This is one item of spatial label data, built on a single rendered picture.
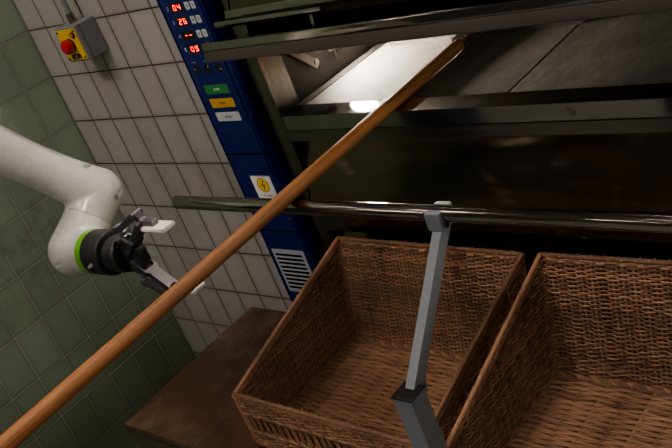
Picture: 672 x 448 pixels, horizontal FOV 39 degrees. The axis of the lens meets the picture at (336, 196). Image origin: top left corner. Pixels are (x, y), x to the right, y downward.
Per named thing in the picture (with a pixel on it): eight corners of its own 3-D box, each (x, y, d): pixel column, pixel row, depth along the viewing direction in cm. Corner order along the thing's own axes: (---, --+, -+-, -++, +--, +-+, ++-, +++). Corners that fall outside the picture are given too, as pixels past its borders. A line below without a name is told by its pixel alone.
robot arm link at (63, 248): (71, 282, 203) (29, 263, 196) (92, 228, 207) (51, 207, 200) (110, 286, 194) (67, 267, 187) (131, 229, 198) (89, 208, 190)
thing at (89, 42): (89, 52, 266) (73, 18, 262) (109, 49, 259) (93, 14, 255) (69, 63, 261) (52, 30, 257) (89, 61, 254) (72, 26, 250)
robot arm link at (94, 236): (89, 285, 190) (68, 247, 187) (130, 252, 198) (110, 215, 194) (107, 287, 186) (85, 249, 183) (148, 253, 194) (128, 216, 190)
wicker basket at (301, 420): (372, 320, 251) (336, 232, 240) (561, 351, 212) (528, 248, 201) (251, 446, 221) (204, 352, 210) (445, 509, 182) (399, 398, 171)
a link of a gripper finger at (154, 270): (129, 261, 183) (128, 265, 184) (173, 295, 180) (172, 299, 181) (143, 249, 185) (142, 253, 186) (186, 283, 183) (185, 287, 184)
